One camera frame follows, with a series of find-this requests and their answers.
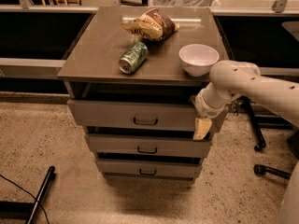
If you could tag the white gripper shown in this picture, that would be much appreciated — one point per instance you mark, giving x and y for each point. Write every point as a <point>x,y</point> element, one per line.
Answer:
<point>206,108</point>

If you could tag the grey top drawer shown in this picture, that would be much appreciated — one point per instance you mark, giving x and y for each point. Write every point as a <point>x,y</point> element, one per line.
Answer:
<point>145,116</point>

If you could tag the grey drawer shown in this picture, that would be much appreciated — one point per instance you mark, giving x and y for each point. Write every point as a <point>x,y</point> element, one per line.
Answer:
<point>145,116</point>
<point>123,144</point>
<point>150,168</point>

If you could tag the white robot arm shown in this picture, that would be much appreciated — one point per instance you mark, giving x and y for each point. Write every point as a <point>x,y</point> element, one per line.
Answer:
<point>228,81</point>

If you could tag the grey drawer cabinet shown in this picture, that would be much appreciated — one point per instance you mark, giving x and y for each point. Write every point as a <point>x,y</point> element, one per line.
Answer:
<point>152,92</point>

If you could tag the grey bottom drawer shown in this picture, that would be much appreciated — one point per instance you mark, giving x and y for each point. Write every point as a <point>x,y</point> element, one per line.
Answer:
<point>150,168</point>

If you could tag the grey middle drawer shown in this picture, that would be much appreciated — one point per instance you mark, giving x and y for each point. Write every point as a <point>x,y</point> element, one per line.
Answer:
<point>123,144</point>

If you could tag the white bowl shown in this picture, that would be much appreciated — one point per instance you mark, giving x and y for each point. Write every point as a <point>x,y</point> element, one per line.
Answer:
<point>197,59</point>

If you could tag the black chair leg upper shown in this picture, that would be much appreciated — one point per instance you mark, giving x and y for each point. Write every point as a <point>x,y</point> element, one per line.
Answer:
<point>263,119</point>

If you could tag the black chair leg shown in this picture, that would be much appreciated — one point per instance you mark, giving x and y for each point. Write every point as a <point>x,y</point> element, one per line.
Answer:
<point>263,170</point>
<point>263,119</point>

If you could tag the green soda can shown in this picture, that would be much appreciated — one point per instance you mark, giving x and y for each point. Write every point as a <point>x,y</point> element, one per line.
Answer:
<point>132,58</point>

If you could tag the black chair leg lower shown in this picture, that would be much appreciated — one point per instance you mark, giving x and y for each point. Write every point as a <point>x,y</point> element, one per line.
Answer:
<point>263,170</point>

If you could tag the brown chip bag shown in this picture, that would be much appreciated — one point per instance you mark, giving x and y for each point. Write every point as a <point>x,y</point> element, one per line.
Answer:
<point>152,25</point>

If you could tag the grey metal railing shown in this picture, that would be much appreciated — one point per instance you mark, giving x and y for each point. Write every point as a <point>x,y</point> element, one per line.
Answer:
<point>28,64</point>

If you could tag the black stand leg left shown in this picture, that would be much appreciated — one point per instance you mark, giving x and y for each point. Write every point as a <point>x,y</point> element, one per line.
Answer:
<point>28,211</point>

